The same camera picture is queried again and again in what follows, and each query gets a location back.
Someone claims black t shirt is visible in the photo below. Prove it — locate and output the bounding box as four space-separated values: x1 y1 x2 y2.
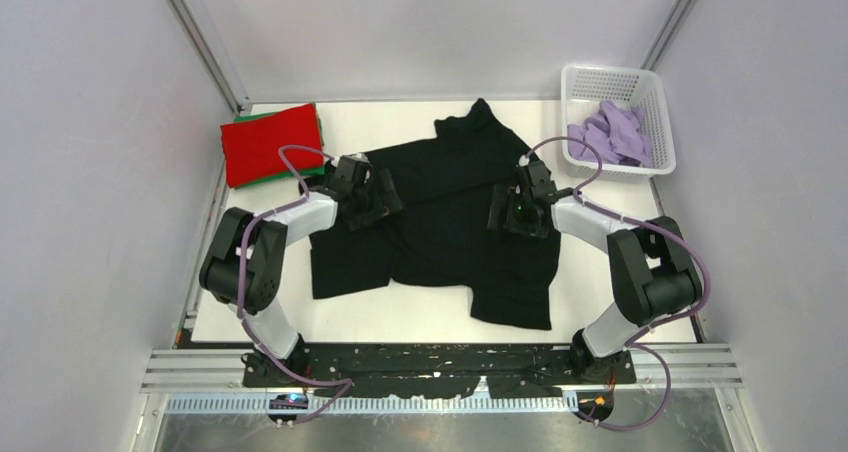
310 99 561 330

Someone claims aluminium frame rail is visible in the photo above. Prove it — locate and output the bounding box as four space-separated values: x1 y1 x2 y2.
141 343 744 394

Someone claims right aluminium corner post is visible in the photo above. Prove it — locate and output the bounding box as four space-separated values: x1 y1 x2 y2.
641 0 698 71

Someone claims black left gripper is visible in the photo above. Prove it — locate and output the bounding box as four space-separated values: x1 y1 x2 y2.
348 170 403 232

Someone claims red folded t shirt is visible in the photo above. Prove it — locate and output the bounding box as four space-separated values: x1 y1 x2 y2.
220 103 324 188

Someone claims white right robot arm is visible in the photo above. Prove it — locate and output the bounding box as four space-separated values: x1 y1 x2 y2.
488 161 705 383

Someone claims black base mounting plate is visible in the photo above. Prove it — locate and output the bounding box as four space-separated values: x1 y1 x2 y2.
241 343 636 399

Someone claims white slotted cable duct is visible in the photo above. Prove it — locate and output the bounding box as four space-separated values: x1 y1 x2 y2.
164 392 578 416

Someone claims left aluminium corner post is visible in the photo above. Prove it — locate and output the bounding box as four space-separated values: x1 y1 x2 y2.
166 0 252 117

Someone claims green folded t shirt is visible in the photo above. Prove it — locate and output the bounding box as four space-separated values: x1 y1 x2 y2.
233 107 327 187

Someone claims purple crumpled t shirt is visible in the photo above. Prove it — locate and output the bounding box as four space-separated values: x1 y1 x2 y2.
566 100 654 167

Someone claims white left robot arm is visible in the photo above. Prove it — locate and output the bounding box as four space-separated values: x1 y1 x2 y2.
198 154 404 386

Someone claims white plastic basket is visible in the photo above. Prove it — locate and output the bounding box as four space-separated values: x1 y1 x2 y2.
561 64 676 181

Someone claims aluminium corner post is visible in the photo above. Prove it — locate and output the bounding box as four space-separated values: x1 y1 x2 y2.
166 0 252 117
641 0 698 71

